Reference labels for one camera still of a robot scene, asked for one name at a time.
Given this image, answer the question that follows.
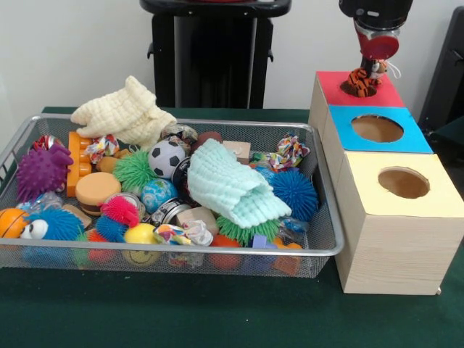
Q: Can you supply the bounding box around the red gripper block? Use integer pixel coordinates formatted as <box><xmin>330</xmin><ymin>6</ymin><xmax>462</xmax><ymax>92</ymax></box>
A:
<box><xmin>353</xmin><ymin>22</ymin><xmax>401</xmax><ymax>79</ymax></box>

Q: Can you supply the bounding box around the orange tiger striped plush toy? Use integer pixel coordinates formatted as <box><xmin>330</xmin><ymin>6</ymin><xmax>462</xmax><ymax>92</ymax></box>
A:
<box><xmin>342</xmin><ymin>60</ymin><xmax>402</xmax><ymax>98</ymax></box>

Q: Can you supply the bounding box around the mint knitted cloth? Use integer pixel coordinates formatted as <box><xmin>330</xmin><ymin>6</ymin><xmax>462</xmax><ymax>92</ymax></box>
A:
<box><xmin>187</xmin><ymin>138</ymin><xmax>293</xmax><ymax>229</ymax></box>

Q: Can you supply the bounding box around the cream knitted cloth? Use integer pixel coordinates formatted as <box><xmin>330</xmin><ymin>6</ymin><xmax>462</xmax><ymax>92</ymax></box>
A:
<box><xmin>70</xmin><ymin>75</ymin><xmax>178</xmax><ymax>152</ymax></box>

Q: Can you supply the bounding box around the wooden three-hole box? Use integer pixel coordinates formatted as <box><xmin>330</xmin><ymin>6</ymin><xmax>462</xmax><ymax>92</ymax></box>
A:
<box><xmin>307</xmin><ymin>70</ymin><xmax>464</xmax><ymax>295</ymax></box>

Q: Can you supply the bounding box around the clear mesh toy bin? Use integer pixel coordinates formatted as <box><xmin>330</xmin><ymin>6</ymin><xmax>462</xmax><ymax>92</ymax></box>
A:
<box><xmin>0</xmin><ymin>112</ymin><xmax>344</xmax><ymax>280</ymax></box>

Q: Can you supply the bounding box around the black upright panel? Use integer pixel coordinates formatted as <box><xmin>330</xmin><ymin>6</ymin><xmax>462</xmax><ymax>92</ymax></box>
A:
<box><xmin>416</xmin><ymin>6</ymin><xmax>464</xmax><ymax>128</ymax></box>

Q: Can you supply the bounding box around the dark green tablecloth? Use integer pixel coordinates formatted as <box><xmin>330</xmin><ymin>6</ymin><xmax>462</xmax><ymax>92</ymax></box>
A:
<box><xmin>429</xmin><ymin>115</ymin><xmax>464</xmax><ymax>146</ymax></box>
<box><xmin>0</xmin><ymin>105</ymin><xmax>464</xmax><ymax>348</ymax></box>

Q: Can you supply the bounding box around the blue spiky rubber ball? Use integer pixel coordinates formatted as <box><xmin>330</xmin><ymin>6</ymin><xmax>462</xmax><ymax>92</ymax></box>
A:
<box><xmin>270</xmin><ymin>170</ymin><xmax>319</xmax><ymax>223</ymax></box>

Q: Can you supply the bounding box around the black and white soccer ball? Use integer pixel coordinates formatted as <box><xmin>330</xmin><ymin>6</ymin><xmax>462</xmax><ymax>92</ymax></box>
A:
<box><xmin>147</xmin><ymin>140</ymin><xmax>186</xmax><ymax>179</ymax></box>

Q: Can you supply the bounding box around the small green spiky ball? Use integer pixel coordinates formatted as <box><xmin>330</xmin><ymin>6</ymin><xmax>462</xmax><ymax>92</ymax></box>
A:
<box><xmin>112</xmin><ymin>150</ymin><xmax>157</xmax><ymax>193</ymax></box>

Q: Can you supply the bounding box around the pink spiky rubber ball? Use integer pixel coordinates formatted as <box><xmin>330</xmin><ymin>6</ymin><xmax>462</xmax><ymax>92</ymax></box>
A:
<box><xmin>99</xmin><ymin>197</ymin><xmax>141</xmax><ymax>229</ymax></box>

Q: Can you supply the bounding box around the orange toy burger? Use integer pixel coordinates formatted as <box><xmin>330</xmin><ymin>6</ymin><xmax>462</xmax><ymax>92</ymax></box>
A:
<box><xmin>75</xmin><ymin>172</ymin><xmax>123</xmax><ymax>218</ymax></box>

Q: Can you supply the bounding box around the purple spiky rubber ball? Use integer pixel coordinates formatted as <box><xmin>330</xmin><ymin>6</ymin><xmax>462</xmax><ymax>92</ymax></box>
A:
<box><xmin>16</xmin><ymin>144</ymin><xmax>74</xmax><ymax>204</ymax></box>

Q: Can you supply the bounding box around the orange basketball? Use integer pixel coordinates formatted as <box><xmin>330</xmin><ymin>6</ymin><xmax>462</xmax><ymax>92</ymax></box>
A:
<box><xmin>0</xmin><ymin>208</ymin><xmax>30</xmax><ymax>239</ymax></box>

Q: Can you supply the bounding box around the multicolour knotted rope toy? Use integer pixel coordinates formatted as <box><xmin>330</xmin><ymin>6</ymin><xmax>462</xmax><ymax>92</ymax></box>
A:
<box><xmin>249</xmin><ymin>133</ymin><xmax>311</xmax><ymax>171</ymax></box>

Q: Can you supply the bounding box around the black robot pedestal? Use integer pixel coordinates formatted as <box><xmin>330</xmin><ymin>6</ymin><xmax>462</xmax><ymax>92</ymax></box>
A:
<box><xmin>139</xmin><ymin>0</ymin><xmax>293</xmax><ymax>109</ymax></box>

